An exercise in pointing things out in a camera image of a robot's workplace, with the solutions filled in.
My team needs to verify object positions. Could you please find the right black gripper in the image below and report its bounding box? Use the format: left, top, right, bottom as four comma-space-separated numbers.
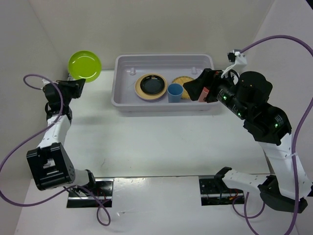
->
182, 67, 249, 119

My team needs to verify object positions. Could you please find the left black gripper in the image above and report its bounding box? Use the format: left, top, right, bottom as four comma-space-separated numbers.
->
56, 78, 86, 106

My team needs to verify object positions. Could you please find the salmon pink plastic cup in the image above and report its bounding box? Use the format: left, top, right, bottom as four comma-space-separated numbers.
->
198, 87, 209, 102

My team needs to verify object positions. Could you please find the woven bamboo plate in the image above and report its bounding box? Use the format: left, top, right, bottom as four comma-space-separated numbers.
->
172, 76, 194, 100

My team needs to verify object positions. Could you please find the blue plastic cup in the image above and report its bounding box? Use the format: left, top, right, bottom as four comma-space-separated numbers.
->
167, 83, 183, 103

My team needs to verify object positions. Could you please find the lime green plate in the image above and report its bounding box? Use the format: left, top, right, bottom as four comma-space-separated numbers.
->
67, 50, 102, 83

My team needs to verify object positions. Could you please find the black glossy plate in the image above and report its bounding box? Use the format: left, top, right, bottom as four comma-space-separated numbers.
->
140, 74, 165, 95

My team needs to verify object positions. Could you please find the cream yellow plastic plate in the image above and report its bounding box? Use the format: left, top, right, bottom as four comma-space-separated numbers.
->
134, 73, 168, 98

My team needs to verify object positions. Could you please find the purple plastic plate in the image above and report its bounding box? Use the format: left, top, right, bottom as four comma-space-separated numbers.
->
140, 97, 163, 102

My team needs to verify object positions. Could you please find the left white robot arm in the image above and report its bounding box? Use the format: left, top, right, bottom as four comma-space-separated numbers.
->
26, 79, 98, 196

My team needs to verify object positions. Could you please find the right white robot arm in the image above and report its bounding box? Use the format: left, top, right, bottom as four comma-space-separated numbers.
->
183, 69, 313, 213

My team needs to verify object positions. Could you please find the lavender plastic bin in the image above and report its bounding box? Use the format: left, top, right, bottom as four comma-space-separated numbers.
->
111, 54, 215, 112

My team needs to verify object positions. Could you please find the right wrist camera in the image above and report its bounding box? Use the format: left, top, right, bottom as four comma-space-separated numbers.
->
221, 49, 247, 78

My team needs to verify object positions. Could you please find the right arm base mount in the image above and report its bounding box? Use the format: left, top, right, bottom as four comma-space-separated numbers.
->
199, 175, 245, 206

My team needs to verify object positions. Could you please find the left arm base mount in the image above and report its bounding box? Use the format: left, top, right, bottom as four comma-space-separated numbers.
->
67, 178, 114, 209

